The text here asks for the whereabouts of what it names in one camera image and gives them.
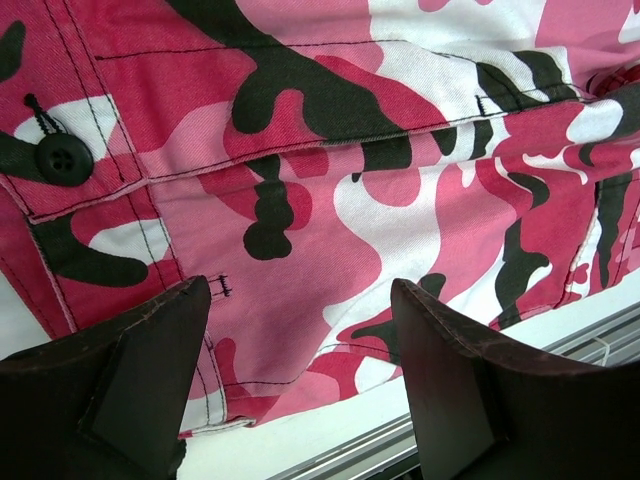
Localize pink camouflage trousers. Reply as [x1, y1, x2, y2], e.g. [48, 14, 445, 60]
[1, 1, 639, 436]

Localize aluminium rail frame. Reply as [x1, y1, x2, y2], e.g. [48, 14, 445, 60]
[289, 294, 639, 479]

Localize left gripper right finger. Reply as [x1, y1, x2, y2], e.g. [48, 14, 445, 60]
[391, 279, 639, 479]

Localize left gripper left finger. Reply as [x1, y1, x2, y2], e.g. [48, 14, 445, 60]
[1, 276, 211, 479]

